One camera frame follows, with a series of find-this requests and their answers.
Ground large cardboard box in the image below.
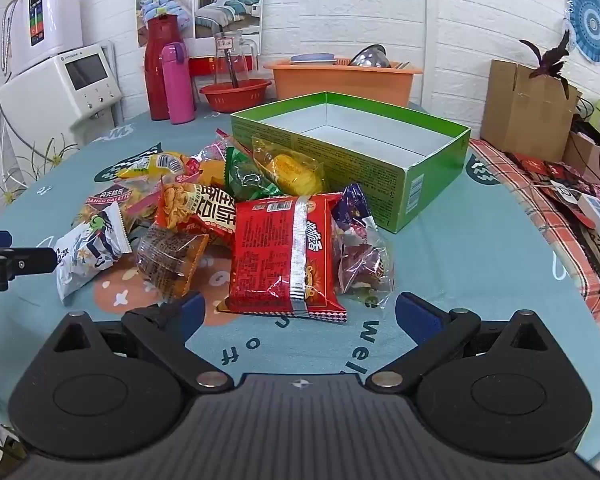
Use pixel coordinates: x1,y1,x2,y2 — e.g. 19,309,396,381
481,59,582,162

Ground blue plastic lid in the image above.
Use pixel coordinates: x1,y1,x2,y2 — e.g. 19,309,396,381
289,53,337,66

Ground plaid cloth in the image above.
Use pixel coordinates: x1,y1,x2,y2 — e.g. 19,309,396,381
469,139,600,333

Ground red thermos jug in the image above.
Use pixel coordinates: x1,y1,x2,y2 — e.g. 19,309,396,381
143,14,186,122

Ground orange plastic basin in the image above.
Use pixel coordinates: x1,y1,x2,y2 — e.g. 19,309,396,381
263,58,424,107

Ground glass pitcher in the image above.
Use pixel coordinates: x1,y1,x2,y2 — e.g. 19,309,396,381
212,30,259,91

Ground purple clear snack packet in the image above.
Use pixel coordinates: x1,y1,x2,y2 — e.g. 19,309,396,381
331,182,396,295

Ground small cardboard box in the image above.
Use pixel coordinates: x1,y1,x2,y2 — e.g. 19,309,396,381
562,131,600,187

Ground large red noodle packet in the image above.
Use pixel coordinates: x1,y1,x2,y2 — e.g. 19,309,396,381
216,191,349,324

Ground white blue snack packet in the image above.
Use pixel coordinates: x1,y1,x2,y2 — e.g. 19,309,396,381
54,202,133,307

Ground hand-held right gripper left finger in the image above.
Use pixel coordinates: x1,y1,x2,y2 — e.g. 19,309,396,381
46,290,234,392

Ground purple leaf plant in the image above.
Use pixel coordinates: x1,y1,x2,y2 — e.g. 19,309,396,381
519,30,574,102

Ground red envelopes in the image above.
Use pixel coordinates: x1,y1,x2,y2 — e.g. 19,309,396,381
509,152,600,198

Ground plain orange snack packet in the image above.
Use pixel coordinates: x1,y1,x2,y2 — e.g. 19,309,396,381
197,159,229,188

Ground bedroom wall poster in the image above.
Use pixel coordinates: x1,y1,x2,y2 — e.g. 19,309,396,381
135,0,264,49

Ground yellow snack packet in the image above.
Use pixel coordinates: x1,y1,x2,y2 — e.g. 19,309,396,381
116,152,193,182

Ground pink thermos bottle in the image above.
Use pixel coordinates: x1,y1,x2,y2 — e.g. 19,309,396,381
161,42,197,125

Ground green snack packet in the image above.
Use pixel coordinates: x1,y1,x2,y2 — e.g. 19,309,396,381
224,146,283,202

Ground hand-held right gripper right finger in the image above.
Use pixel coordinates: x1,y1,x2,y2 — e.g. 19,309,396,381
365,291,557,394

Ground white water purifier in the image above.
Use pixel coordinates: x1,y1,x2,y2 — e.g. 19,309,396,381
2,0,84,77

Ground clear brown pastry packet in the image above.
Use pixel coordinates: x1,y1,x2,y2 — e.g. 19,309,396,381
136,223,212,304

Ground red plastic basket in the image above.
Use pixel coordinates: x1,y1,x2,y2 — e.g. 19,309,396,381
200,78,273,114

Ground green cardboard box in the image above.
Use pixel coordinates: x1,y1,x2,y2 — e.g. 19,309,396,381
230,91,472,234

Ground white countertop appliance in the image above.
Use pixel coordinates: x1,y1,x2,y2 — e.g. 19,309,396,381
0,42,124,147

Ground orange-red snack packet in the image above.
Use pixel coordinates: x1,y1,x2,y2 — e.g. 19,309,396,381
155,181,241,247

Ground steel bowl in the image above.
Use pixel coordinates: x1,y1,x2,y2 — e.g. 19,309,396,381
348,45,392,69

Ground red gift box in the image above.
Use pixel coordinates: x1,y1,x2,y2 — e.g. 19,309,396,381
188,55,261,79

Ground clear packet yellow snacks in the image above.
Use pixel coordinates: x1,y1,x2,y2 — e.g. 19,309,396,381
71,179,160,228

